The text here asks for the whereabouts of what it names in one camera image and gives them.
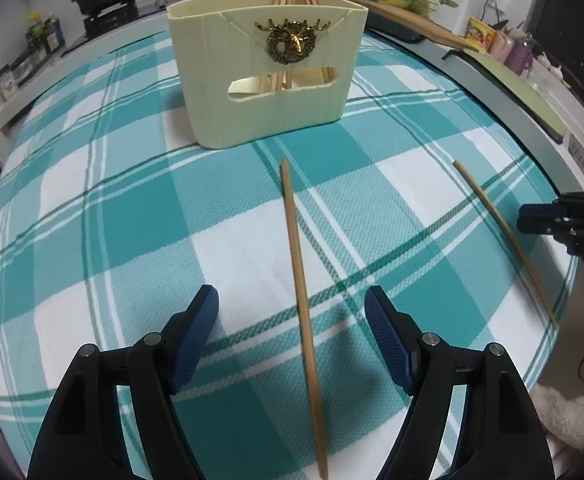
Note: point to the yellow printed box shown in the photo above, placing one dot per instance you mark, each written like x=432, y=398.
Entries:
x=479, y=34

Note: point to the green cutting mat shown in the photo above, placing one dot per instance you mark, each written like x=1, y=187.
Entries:
x=531, y=101

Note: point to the purple cup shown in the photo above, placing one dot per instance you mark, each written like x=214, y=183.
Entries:
x=520, y=56

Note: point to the black tray under board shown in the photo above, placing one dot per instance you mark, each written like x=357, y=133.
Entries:
x=382, y=25

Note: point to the black gas stove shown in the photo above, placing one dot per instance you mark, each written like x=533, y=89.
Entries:
x=172, y=2

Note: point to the condiment bottles rack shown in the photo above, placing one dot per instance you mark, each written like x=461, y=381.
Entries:
x=44, y=38

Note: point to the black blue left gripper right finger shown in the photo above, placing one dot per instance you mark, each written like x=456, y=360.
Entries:
x=500, y=436

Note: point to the teal white plaid tablecloth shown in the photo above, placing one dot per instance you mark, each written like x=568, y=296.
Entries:
x=112, y=217

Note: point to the wooden cutting board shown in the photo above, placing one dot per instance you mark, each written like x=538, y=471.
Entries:
x=418, y=23

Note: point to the cream utensil holder box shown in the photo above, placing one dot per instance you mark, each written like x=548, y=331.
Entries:
x=252, y=68

